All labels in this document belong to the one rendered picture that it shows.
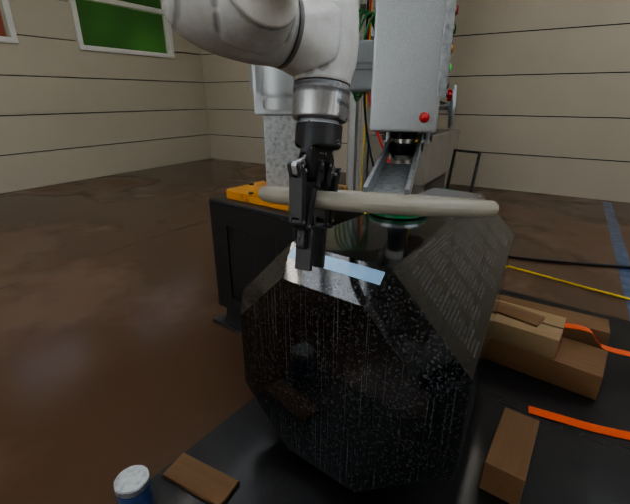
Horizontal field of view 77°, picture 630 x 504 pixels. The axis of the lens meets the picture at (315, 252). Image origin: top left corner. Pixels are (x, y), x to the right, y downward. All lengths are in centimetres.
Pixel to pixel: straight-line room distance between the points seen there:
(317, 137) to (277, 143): 139
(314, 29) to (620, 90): 567
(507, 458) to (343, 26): 136
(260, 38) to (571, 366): 187
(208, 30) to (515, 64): 577
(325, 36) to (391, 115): 80
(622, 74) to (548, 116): 82
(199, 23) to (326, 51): 18
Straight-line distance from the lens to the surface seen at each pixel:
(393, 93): 140
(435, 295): 113
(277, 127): 200
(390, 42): 141
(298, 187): 61
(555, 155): 618
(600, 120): 615
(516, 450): 162
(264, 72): 194
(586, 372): 211
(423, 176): 414
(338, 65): 64
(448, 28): 139
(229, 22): 55
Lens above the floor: 123
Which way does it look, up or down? 22 degrees down
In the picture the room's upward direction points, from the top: straight up
